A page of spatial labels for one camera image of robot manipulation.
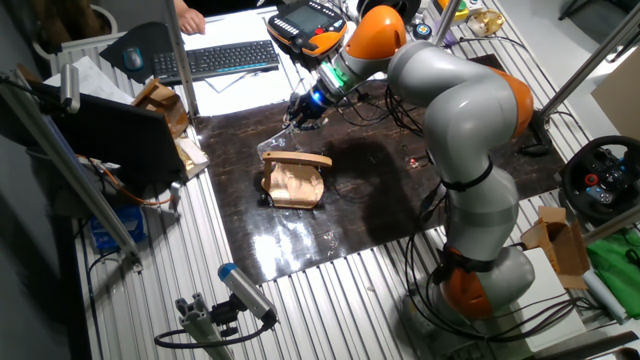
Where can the wooden cup rack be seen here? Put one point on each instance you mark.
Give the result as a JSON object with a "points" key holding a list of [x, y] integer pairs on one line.
{"points": [[295, 185]]}

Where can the gold shiny object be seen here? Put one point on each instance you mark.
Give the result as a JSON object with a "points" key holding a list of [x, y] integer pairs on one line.
{"points": [[485, 22]]}

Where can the brown cardboard sheet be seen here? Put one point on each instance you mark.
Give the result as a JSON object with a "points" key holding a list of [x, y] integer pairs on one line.
{"points": [[620, 97]]}

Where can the dark marble pattern mat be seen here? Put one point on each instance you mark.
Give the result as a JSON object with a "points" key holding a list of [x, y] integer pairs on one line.
{"points": [[365, 210]]}

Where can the round black blue disc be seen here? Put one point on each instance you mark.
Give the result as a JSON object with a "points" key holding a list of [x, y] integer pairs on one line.
{"points": [[422, 31]]}

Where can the wooden box stand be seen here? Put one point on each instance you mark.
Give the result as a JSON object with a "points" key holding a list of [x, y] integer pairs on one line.
{"points": [[162, 105]]}

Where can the silver camera on beam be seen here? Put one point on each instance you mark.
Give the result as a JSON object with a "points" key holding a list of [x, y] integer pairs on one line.
{"points": [[70, 87]]}

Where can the white roll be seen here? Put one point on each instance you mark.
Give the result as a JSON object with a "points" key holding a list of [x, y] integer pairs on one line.
{"points": [[605, 297]]}

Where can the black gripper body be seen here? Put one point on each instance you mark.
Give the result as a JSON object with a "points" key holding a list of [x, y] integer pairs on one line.
{"points": [[311, 106]]}

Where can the black round spool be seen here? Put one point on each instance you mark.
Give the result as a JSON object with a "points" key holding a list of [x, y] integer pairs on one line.
{"points": [[395, 7]]}

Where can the black stand base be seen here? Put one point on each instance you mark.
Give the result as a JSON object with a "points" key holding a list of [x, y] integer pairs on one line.
{"points": [[537, 125]]}

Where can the white plastic chair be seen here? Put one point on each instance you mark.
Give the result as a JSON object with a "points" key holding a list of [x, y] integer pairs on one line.
{"points": [[102, 17]]}

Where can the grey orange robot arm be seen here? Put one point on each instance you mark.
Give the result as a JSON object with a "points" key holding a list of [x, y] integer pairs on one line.
{"points": [[460, 125]]}

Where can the white flat board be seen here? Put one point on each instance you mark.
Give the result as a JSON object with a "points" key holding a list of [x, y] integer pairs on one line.
{"points": [[547, 300]]}

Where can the person right forearm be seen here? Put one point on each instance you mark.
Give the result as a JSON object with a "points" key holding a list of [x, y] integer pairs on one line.
{"points": [[180, 4]]}

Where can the open brown cardboard box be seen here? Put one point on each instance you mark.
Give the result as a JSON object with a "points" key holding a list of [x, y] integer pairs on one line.
{"points": [[562, 245]]}

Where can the person right hand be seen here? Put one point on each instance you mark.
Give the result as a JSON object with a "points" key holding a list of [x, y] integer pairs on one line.
{"points": [[192, 21]]}

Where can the white paper stack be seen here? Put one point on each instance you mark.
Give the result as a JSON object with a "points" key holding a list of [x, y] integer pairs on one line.
{"points": [[90, 80]]}

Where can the silver vertical post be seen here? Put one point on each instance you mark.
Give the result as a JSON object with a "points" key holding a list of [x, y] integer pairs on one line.
{"points": [[446, 22]]}

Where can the white gold packet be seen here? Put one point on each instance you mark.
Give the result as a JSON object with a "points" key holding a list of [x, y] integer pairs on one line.
{"points": [[192, 155]]}

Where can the green cloth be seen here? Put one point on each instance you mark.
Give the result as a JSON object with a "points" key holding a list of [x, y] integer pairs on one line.
{"points": [[617, 275]]}

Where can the white desk board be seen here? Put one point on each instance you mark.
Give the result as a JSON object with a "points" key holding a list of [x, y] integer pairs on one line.
{"points": [[250, 95]]}

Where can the blue packet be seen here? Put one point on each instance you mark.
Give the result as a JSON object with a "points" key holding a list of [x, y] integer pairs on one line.
{"points": [[120, 227]]}

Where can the black steering wheel controller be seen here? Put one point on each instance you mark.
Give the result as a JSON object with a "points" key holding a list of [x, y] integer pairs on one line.
{"points": [[605, 182]]}

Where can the black mouse pad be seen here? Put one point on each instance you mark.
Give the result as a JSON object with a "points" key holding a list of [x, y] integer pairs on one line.
{"points": [[150, 42]]}

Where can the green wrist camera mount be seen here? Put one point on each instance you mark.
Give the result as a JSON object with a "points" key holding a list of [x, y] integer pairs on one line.
{"points": [[339, 75]]}

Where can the orange black teach pendant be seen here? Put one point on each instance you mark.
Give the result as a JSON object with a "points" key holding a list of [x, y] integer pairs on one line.
{"points": [[305, 22]]}

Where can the black computer keyboard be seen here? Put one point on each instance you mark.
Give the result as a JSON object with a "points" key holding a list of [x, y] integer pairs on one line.
{"points": [[215, 60]]}

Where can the clear glass cup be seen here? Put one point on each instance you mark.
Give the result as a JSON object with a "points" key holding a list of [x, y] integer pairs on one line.
{"points": [[277, 140]]}

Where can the grey blue computer mouse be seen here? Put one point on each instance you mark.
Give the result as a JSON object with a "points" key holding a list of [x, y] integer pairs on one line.
{"points": [[133, 59]]}

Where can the black laptop screen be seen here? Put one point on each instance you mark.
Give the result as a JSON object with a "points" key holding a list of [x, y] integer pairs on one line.
{"points": [[110, 135]]}

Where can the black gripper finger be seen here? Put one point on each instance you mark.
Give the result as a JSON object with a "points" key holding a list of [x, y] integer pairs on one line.
{"points": [[294, 121], [311, 127]]}

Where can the aluminium frame post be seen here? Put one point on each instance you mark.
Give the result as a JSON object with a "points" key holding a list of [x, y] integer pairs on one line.
{"points": [[181, 60]]}

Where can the slanted aluminium frame beam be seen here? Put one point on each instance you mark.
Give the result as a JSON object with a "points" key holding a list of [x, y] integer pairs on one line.
{"points": [[75, 170]]}

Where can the silver camera blue tip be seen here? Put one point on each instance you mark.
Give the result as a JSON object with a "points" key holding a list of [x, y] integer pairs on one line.
{"points": [[247, 290]]}

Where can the short aluminium profile post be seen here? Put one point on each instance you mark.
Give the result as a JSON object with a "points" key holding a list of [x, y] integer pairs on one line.
{"points": [[202, 327]]}

